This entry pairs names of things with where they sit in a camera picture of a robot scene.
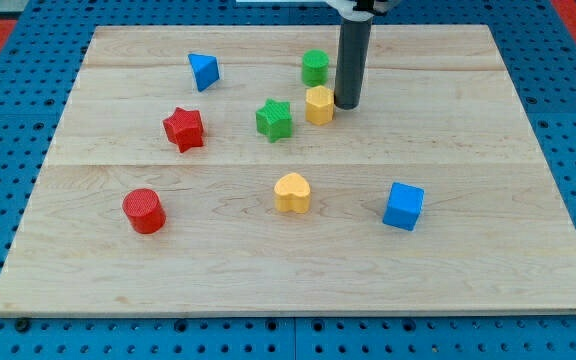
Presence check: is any green star block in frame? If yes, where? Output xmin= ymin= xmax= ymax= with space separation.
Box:
xmin=255 ymin=98 xmax=292 ymax=143

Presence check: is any red star block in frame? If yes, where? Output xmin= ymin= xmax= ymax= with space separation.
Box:
xmin=162 ymin=107 xmax=204 ymax=153

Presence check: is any blue cube block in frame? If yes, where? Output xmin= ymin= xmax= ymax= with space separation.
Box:
xmin=382 ymin=182 xmax=425 ymax=231

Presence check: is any blue perforated base mat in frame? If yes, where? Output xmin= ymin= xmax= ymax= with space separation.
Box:
xmin=0 ymin=0 xmax=576 ymax=359

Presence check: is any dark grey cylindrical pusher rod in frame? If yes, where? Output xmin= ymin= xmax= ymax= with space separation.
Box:
xmin=334 ymin=18 xmax=372 ymax=110

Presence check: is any blue triangular prism block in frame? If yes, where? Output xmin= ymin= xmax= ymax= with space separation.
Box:
xmin=188 ymin=53 xmax=220 ymax=92

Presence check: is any yellow heart block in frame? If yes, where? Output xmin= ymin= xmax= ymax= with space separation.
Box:
xmin=274 ymin=172 xmax=311 ymax=214

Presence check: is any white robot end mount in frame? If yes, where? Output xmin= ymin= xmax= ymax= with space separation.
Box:
xmin=325 ymin=0 xmax=401 ymax=21

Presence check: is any yellow hexagon block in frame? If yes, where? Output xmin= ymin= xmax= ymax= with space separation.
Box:
xmin=305 ymin=85 xmax=334 ymax=126

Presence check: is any light wooden board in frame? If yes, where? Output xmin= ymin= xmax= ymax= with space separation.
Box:
xmin=0 ymin=25 xmax=576 ymax=318

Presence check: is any red cylinder block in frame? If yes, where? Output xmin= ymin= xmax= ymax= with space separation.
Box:
xmin=122 ymin=188 xmax=166 ymax=234

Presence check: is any green cylinder block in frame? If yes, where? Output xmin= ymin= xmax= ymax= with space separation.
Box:
xmin=301 ymin=49 xmax=329 ymax=87

